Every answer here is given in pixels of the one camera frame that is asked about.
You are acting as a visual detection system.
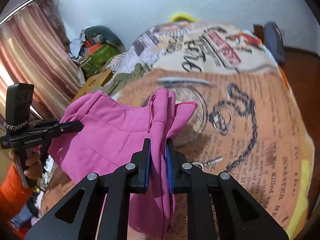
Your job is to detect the pink pants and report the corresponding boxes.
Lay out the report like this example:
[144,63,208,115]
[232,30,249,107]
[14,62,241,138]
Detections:
[48,88,197,239]

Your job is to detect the left orange sleeve forearm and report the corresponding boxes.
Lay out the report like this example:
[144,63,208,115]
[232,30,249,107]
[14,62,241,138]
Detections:
[0,164,34,222]

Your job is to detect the left hand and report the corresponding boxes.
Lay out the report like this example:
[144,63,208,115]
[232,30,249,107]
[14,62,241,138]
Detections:
[7,146,43,181]

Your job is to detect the olive green pants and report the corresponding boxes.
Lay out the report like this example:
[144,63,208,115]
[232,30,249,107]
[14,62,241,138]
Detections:
[105,63,152,96]

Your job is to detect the striped pink curtain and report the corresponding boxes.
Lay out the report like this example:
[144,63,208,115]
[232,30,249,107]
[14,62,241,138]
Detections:
[1,0,85,119]

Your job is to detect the newspaper print bed blanket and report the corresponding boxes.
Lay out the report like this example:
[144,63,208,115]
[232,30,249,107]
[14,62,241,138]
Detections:
[41,21,315,239]

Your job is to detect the pile of clothes and bags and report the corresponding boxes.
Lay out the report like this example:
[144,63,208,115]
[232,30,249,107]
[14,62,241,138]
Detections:
[72,40,120,80]

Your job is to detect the grey stuffed pillow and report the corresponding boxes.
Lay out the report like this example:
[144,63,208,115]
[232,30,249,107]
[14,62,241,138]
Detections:
[82,25,125,53]

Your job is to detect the yellow headboard cushion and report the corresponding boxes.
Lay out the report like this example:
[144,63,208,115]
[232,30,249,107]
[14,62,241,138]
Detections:
[168,12,197,23]

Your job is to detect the blue backpack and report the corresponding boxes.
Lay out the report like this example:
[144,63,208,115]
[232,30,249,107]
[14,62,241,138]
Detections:
[264,22,285,65]

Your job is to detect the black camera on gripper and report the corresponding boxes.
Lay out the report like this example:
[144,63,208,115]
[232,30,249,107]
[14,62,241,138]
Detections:
[5,83,34,127]

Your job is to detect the wooden chair post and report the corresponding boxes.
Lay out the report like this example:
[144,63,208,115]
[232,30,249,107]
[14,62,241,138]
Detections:
[253,24,264,43]

